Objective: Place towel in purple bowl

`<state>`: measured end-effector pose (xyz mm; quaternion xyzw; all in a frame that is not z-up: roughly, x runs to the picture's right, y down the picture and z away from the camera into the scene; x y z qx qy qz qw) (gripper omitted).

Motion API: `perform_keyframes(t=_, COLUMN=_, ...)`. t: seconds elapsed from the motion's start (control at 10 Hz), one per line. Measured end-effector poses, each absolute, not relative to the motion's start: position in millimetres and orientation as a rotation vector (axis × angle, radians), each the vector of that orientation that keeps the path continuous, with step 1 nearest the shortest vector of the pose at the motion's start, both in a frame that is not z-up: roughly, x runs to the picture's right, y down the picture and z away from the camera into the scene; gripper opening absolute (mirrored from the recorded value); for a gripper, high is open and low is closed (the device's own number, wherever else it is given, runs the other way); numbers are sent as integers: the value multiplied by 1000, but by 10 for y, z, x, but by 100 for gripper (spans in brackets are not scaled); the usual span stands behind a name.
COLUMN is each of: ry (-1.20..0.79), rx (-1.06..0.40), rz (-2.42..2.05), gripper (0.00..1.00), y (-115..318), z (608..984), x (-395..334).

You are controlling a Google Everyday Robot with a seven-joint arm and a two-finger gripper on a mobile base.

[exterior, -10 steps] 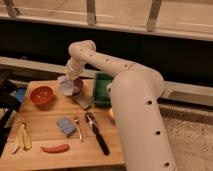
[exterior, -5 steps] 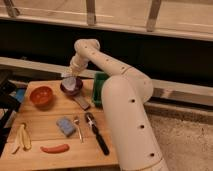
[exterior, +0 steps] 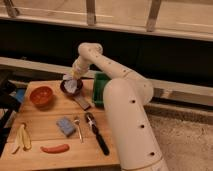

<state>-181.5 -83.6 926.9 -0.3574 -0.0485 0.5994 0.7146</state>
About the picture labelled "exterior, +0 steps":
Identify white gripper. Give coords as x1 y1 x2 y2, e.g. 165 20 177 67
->
71 56 91 80

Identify grey blue towel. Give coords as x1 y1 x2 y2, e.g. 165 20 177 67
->
63 74 77 93

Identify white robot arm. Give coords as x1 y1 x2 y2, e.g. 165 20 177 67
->
71 43 169 171

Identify purple bowl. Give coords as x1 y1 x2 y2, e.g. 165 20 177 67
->
60 79 83 96

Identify orange bowl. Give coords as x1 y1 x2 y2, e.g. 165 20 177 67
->
30 86 53 107

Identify green plastic tray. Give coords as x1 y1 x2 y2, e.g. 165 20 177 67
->
92 72 110 108

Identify grey rectangular block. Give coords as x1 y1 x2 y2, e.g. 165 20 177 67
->
74 95 91 111

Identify silver spoon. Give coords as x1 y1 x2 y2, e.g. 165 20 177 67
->
74 116 84 143

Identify blue sponge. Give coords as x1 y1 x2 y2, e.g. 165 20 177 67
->
56 117 76 137

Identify wooden cutting board table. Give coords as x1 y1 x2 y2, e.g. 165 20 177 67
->
0 81 119 171

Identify red sausage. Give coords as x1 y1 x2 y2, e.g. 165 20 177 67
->
41 144 70 154

